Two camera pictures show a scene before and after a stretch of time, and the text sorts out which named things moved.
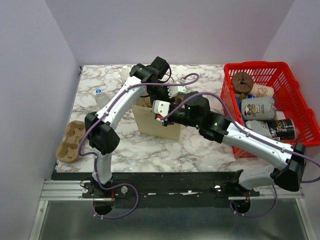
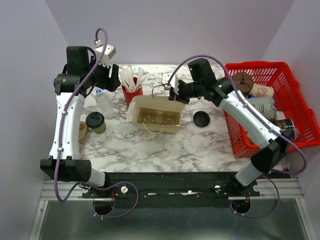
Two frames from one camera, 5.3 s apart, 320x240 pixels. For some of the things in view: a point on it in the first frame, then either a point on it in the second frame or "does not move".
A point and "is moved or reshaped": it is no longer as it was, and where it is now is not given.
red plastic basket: (290, 101) does not move
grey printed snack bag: (257, 108) does not move
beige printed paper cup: (259, 90) does not move
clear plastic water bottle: (100, 99) does not move
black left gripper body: (159, 93) to (101, 78)
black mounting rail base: (163, 189) does not move
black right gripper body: (180, 117) to (186, 91)
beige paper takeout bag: (147, 125) is moved or reshaped
